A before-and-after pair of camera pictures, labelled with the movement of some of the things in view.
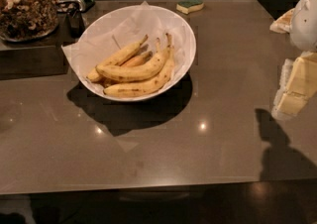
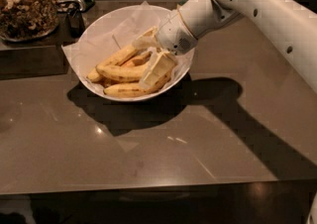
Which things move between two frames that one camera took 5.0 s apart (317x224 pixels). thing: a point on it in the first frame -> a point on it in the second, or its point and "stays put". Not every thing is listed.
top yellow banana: [117, 59] stays put
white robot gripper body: [305, 20] -> [172, 35]
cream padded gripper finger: [282, 24] -> [148, 40]
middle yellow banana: [141, 70] stays put
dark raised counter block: [44, 56] stays put
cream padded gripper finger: [297, 85] -> [159, 64]
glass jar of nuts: [29, 5] stays put
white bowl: [137, 52] stays put
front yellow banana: [142, 88] stays put
